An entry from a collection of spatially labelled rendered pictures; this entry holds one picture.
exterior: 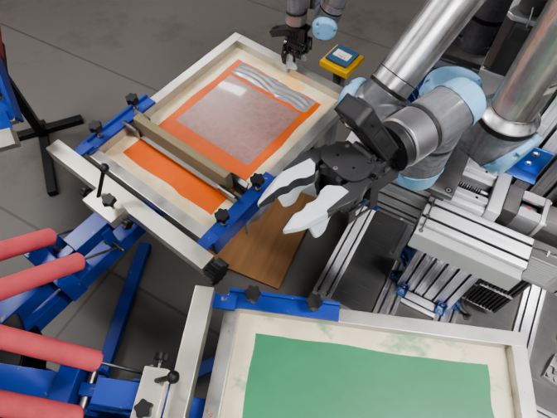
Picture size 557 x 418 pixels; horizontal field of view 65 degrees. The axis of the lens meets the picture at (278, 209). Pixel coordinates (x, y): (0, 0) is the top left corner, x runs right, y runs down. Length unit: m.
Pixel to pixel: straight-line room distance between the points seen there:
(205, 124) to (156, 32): 2.17
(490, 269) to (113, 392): 0.94
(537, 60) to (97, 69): 3.05
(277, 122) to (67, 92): 2.09
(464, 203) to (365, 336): 0.43
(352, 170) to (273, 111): 1.10
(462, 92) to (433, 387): 0.80
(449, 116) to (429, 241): 0.55
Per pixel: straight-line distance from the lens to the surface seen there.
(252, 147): 1.52
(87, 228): 1.35
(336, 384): 1.19
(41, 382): 1.26
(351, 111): 0.50
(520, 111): 0.92
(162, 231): 1.28
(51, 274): 1.24
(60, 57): 3.73
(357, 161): 0.56
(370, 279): 2.12
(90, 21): 3.99
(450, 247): 1.15
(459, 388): 1.27
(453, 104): 0.66
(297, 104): 1.66
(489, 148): 0.97
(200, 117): 1.64
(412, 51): 0.76
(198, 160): 1.38
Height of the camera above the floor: 2.12
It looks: 58 degrees down
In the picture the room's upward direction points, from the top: straight up
